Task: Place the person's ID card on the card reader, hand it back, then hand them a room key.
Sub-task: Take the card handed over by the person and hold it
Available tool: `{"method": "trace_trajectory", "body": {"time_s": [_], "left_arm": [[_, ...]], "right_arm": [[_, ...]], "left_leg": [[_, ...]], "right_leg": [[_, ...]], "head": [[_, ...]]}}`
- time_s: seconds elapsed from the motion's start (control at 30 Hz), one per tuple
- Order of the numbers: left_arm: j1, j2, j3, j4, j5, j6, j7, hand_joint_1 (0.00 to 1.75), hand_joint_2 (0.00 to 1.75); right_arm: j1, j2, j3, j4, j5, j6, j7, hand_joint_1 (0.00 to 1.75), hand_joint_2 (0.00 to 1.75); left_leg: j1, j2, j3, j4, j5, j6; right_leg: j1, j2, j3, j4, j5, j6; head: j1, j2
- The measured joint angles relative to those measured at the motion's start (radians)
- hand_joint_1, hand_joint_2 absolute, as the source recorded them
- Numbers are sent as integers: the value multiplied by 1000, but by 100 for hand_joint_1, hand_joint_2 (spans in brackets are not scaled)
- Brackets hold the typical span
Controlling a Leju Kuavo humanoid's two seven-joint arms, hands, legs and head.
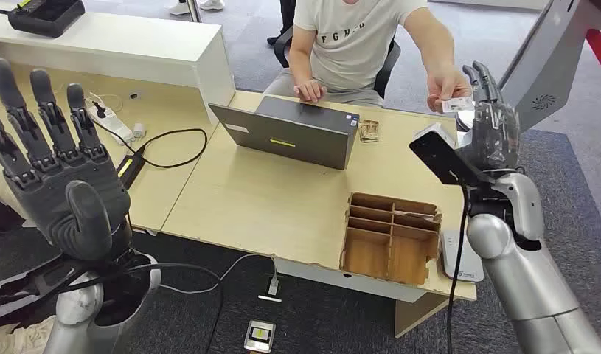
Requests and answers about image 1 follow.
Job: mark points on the pale crumpled cloth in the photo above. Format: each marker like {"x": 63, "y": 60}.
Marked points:
{"x": 26, "y": 339}

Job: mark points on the white reception counter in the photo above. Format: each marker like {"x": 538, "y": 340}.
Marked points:
{"x": 134, "y": 53}

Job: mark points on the small clear plastic box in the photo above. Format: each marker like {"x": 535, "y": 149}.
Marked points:
{"x": 369, "y": 131}

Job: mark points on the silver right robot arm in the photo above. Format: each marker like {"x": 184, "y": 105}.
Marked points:
{"x": 525, "y": 283}

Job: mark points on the person's right forearm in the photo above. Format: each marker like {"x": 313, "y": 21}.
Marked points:
{"x": 300, "y": 68}

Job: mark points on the black desktop device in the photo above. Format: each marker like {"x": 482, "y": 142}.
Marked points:
{"x": 46, "y": 17}

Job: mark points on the white power strip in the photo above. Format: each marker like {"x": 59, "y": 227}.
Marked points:
{"x": 112, "y": 124}

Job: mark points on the white card reader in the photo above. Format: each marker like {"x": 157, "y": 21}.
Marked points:
{"x": 449, "y": 259}

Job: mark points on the black office chair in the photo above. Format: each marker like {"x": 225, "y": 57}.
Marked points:
{"x": 388, "y": 68}

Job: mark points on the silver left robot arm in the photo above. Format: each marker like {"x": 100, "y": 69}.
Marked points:
{"x": 78, "y": 305}

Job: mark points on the metal pole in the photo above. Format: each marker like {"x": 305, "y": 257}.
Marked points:
{"x": 193, "y": 10}

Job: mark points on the white ID card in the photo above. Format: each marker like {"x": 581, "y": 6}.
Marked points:
{"x": 456, "y": 105}

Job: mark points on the person's left forearm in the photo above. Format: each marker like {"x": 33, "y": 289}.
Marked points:
{"x": 437, "y": 53}

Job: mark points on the red bar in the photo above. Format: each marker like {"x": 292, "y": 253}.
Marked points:
{"x": 600, "y": 53}

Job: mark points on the small white charger plug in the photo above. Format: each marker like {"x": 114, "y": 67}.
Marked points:
{"x": 139, "y": 130}

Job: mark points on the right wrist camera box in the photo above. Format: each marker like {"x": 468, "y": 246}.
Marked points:
{"x": 442, "y": 156}

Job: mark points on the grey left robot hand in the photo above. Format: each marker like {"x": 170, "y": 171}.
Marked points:
{"x": 60, "y": 195}

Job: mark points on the dark grey laptop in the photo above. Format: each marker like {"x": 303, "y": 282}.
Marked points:
{"x": 290, "y": 141}

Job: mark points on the black laptop power adapter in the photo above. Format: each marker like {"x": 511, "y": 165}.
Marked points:
{"x": 131, "y": 168}

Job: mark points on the person's right hand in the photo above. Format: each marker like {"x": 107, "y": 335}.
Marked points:
{"x": 310, "y": 91}

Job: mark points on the wooden compartment organizer box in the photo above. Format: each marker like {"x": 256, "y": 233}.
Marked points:
{"x": 366, "y": 254}

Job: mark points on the silver floor socket box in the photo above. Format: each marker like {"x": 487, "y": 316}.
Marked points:
{"x": 259, "y": 336}

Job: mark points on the person's left hand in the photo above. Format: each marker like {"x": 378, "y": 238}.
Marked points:
{"x": 444, "y": 85}

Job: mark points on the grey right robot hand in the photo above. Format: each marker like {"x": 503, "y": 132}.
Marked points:
{"x": 495, "y": 132}

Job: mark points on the white floor plug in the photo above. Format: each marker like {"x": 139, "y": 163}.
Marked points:
{"x": 273, "y": 287}

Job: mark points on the bystander person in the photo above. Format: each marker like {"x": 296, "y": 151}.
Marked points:
{"x": 286, "y": 14}
{"x": 210, "y": 4}

